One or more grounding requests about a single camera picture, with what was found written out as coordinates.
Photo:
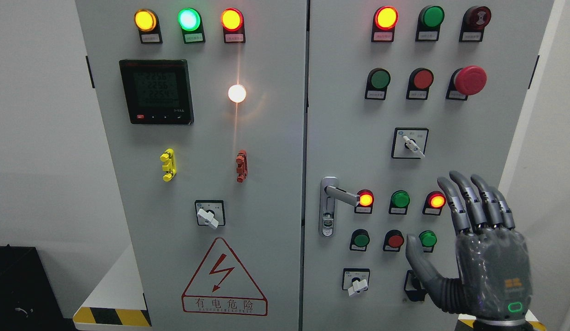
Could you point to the silver door handle lever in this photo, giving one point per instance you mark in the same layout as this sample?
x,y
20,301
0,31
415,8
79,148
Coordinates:
x,y
342,195

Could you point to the silver door lock base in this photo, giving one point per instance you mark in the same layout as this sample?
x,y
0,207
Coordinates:
x,y
327,207

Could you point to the grey left cabinet door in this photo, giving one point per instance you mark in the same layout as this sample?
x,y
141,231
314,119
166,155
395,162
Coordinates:
x,y
263,213

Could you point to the grey cabinet door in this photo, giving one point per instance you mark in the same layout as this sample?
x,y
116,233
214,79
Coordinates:
x,y
400,93
263,213

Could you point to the grey right cabinet door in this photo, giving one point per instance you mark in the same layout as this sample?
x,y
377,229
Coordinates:
x,y
400,93

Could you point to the red terminal clip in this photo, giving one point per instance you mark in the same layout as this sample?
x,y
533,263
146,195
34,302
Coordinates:
x,y
241,166

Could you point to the white lit indicator light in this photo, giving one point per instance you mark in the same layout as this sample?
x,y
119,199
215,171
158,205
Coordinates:
x,y
237,93

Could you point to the red lit indicator middle left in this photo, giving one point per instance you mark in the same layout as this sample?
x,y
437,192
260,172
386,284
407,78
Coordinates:
x,y
365,205

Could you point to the red lit indicator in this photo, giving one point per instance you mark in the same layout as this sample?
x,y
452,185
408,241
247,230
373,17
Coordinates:
x,y
365,205
434,203
384,24

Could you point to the green push button lower left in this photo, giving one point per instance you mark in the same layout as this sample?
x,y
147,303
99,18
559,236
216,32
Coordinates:
x,y
360,240

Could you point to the yellow terminal clip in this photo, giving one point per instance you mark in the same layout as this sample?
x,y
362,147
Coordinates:
x,y
168,164

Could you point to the green indicator middle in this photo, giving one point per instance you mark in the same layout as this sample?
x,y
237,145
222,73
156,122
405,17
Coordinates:
x,y
399,202

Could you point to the green push button upper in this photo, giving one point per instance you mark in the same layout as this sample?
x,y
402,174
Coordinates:
x,y
377,83

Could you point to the red push button lower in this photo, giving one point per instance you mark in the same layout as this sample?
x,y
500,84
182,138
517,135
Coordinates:
x,y
393,241

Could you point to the red push button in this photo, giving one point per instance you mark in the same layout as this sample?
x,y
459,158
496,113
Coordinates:
x,y
393,241
419,84

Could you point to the red electric hazard warning sticker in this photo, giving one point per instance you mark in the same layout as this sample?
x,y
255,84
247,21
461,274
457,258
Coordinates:
x,y
222,285

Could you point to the black digital power meter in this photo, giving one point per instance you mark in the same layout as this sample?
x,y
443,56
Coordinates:
x,y
157,91

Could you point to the red orange indicator light left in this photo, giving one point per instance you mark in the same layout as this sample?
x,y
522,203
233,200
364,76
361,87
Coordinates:
x,y
233,26

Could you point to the red lit indicator middle right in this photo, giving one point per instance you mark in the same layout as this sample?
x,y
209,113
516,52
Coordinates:
x,y
434,203

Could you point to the red push button upper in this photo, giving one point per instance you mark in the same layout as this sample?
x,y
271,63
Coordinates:
x,y
419,84

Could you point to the green lit indicator light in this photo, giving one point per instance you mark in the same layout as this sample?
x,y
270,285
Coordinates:
x,y
190,22

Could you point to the red lit indicator top right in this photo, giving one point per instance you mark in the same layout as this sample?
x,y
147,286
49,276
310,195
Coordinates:
x,y
384,24

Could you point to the red emergency stop mushroom button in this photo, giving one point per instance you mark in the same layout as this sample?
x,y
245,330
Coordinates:
x,y
466,82

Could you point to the yellow indicator light top left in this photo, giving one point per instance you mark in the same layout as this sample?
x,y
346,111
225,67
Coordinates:
x,y
148,26

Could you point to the green indicator top right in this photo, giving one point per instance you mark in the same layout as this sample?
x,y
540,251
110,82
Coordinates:
x,y
429,23

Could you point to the white cabinet base platform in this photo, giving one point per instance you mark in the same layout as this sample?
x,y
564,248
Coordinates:
x,y
117,303

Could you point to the dark red buzzer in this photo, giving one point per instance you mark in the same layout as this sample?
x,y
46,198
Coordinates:
x,y
475,19

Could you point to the black box at left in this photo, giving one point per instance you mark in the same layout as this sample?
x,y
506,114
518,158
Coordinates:
x,y
27,302

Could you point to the white selector switch left door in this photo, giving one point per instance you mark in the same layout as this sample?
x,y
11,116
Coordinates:
x,y
210,213

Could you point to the white selector switch upper right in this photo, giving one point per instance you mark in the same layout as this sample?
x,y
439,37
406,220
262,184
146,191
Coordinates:
x,y
409,143

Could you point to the white selector switch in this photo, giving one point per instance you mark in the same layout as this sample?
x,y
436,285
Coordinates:
x,y
355,280
409,143

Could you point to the white selector switch lower right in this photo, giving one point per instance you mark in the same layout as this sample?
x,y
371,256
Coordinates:
x,y
355,280

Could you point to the black key selector switch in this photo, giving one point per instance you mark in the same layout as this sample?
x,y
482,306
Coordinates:
x,y
413,288

